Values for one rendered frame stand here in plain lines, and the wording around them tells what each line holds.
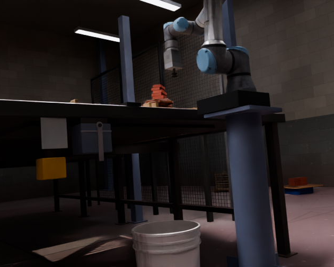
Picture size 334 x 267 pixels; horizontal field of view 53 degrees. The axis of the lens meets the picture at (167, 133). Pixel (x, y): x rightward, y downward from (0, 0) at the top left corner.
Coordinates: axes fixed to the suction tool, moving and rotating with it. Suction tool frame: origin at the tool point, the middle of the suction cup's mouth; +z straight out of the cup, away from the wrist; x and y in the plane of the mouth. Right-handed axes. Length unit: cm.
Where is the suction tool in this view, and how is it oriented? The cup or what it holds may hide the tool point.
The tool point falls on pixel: (174, 76)
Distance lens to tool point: 199.2
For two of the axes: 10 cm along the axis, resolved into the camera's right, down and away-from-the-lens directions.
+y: -7.1, 0.2, -7.0
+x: 6.9, -1.2, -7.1
